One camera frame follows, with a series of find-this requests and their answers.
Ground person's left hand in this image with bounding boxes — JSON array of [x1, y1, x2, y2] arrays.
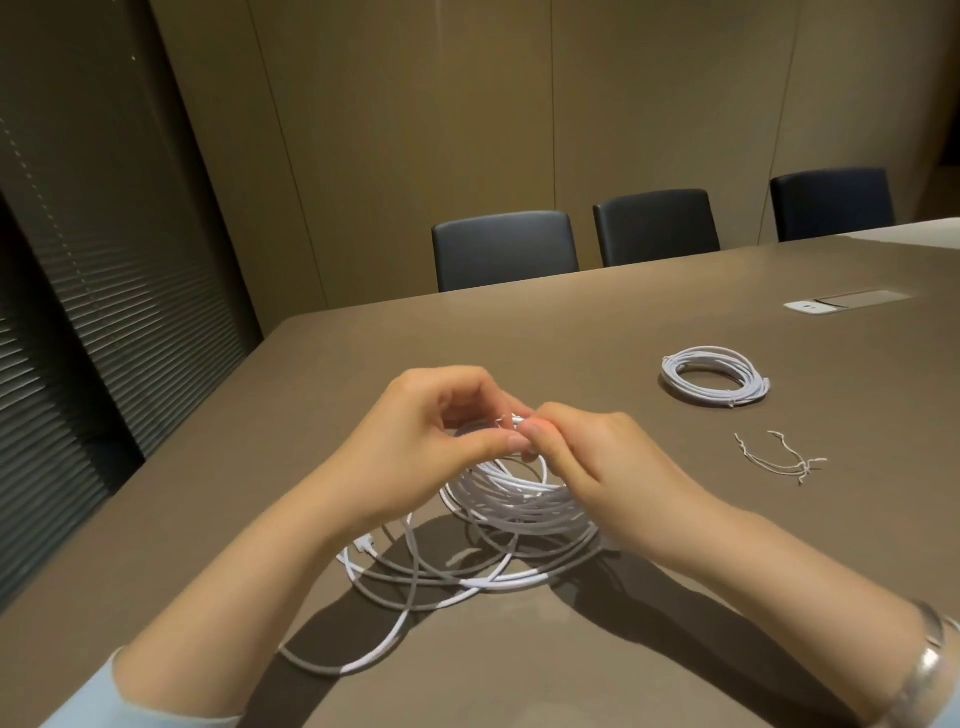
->
[[328, 365, 538, 543]]

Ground person's right hand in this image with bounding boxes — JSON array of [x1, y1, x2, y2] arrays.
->
[[523, 401, 727, 573]]

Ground pile of white cables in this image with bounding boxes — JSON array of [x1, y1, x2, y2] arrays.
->
[[277, 509, 609, 676]]

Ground white cable bundle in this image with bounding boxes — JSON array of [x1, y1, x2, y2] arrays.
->
[[442, 416, 601, 538]]

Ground person's right forearm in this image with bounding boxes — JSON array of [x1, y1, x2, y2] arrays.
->
[[667, 506, 960, 728]]

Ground person's left forearm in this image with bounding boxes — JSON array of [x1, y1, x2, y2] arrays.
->
[[41, 457, 361, 728]]

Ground bunch of white twist ties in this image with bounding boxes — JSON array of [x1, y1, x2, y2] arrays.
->
[[733, 429, 830, 487]]

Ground dark meeting chair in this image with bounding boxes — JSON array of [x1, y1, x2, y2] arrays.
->
[[592, 188, 722, 268], [431, 210, 581, 294], [769, 166, 897, 243]]

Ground white table socket panel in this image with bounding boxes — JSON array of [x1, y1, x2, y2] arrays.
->
[[784, 289, 915, 316]]

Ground glass partition with grey blinds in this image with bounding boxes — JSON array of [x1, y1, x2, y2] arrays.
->
[[0, 0, 264, 613]]

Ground pale beige table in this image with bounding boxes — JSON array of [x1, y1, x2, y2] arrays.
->
[[847, 217, 960, 250]]

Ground silver bracelet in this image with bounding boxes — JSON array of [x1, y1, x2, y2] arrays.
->
[[892, 599, 948, 728]]

